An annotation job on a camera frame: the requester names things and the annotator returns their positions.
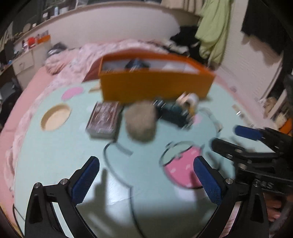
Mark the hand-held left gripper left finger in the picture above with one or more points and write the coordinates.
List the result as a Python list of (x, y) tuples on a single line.
[(85, 180)]

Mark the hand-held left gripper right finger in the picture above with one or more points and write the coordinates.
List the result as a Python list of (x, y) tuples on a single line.
[(208, 180)]

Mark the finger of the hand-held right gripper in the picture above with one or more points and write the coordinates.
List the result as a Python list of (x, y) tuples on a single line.
[(247, 132), (226, 147)]

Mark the teal toy machine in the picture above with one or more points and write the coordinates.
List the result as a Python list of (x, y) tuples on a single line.
[(174, 114)]

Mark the white fur pompom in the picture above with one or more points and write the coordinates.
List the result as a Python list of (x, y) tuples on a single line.
[(140, 121)]

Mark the large orange cardboard box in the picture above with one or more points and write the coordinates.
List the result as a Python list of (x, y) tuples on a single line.
[(148, 84)]

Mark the blue tin box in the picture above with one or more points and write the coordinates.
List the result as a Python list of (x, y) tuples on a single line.
[(137, 64)]

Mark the red container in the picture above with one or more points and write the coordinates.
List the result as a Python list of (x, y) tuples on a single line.
[(31, 42)]

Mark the person's right hand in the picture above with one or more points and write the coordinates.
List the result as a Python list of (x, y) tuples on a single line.
[(273, 206)]

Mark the orange object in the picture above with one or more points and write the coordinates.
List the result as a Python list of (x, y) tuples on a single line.
[(286, 127)]

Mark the dark brown patterned box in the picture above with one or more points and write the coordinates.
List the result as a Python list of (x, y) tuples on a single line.
[(103, 119)]

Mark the green hanging cloth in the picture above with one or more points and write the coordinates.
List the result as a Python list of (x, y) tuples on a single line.
[(215, 29)]

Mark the pink bed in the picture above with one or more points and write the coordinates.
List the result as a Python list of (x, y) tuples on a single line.
[(29, 84)]

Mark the black hanging cloth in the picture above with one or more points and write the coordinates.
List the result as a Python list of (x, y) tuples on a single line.
[(263, 20)]

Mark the pile of black clothes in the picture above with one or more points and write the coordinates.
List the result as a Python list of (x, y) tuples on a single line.
[(185, 36)]

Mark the pink floral blanket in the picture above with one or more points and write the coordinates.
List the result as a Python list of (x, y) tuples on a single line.
[(75, 59)]

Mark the white drawer cabinet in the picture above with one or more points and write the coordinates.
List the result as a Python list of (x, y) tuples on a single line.
[(23, 63)]

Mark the dark grey coiled item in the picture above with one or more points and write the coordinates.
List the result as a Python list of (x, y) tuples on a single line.
[(56, 49)]

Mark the beige curtain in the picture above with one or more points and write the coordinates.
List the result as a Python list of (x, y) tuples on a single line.
[(183, 5)]

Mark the small orange box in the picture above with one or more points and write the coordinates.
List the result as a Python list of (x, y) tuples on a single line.
[(43, 39)]

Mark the white bottle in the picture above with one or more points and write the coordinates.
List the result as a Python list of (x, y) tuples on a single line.
[(56, 11)]

